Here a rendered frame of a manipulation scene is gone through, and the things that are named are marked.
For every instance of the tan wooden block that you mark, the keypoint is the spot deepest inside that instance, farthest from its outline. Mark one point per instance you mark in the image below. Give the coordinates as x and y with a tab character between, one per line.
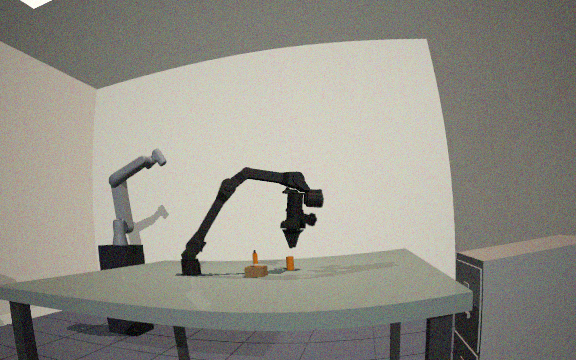
257	271

